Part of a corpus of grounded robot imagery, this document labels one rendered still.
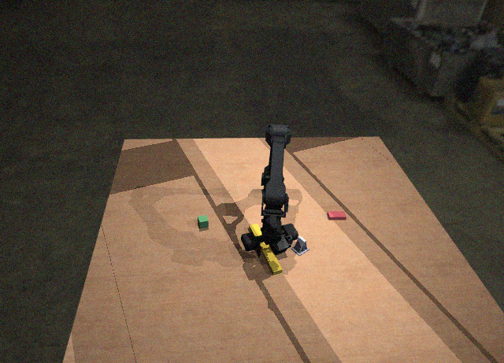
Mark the green cube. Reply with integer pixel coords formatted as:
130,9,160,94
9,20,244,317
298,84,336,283
198,215,209,229

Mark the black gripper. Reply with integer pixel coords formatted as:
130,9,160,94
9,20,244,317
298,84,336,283
241,224,298,257

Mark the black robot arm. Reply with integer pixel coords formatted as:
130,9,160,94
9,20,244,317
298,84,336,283
261,124,293,255

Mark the yellow bar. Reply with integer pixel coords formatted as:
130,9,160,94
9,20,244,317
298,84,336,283
249,224,283,275

